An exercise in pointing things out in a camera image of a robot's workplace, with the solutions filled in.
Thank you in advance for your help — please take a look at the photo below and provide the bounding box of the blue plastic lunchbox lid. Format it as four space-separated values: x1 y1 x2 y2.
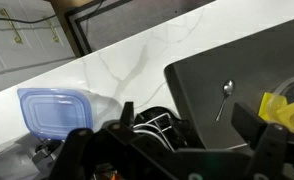
17 88 93 140

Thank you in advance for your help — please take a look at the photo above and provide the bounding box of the metal spoon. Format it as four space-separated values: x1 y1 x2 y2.
215 79 235 122

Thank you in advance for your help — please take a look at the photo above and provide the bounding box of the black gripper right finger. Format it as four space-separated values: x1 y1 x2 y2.
231 102 267 149

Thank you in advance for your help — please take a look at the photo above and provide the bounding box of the yellow rubber glove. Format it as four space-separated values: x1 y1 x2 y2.
258 92 294 133

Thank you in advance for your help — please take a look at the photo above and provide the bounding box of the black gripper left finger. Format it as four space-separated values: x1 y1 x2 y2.
120 102 134 126

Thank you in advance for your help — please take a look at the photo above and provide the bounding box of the steel dish drying rack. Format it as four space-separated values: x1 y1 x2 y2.
132 106 188 151

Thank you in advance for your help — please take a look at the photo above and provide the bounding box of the gold cabinet handle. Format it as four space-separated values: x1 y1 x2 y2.
43 16 59 43
0 8 23 44

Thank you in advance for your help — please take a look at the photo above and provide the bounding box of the dark stainless kitchen sink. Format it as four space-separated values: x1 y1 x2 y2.
164 20 294 149

